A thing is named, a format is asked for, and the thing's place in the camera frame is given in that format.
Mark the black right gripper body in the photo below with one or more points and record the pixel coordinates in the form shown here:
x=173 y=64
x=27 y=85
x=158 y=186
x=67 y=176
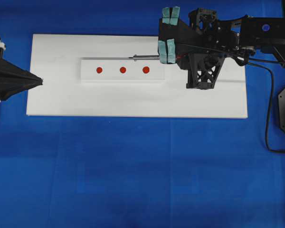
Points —
x=203 y=54

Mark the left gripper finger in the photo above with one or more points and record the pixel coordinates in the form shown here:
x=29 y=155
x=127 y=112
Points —
x=8 y=69
x=12 y=86

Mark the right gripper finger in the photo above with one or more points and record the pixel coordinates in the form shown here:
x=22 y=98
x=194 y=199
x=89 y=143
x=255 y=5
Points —
x=168 y=51
x=172 y=27

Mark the red handled soldering iron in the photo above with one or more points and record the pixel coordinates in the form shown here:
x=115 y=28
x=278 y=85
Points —
x=154 y=57

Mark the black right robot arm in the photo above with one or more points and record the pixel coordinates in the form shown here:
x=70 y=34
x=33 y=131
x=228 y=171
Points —
x=264 y=34

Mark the red dot mark near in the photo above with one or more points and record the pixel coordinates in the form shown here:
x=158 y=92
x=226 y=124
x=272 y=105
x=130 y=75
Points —
x=146 y=69

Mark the red dot mark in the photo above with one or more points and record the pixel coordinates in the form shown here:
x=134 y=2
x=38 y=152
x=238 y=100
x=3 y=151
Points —
x=99 y=70
x=122 y=70
x=146 y=69

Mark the red dot mark middle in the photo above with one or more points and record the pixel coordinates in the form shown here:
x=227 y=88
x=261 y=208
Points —
x=122 y=70

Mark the red dot mark far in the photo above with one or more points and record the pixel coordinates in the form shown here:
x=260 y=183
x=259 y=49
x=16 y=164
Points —
x=99 y=70

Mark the large white base board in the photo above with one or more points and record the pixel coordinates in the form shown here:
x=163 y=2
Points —
x=56 y=59

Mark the raised white strip board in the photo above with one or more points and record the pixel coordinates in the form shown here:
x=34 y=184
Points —
x=111 y=71

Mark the blue table mat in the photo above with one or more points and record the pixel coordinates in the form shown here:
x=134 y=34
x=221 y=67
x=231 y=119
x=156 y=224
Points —
x=103 y=172

